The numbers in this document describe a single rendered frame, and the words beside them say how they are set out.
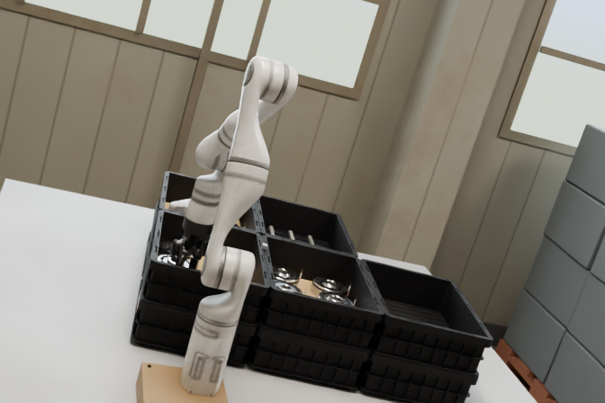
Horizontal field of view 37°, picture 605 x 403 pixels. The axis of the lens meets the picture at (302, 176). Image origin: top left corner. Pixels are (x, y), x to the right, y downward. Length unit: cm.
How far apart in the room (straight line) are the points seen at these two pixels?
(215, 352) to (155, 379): 16
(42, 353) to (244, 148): 67
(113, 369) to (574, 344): 252
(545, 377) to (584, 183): 92
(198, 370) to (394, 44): 264
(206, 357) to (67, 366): 34
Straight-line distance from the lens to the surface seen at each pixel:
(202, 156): 217
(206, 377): 200
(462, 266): 480
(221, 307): 193
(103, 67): 415
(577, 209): 435
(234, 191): 190
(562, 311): 433
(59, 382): 206
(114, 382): 210
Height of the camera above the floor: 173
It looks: 14 degrees down
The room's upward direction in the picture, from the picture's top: 17 degrees clockwise
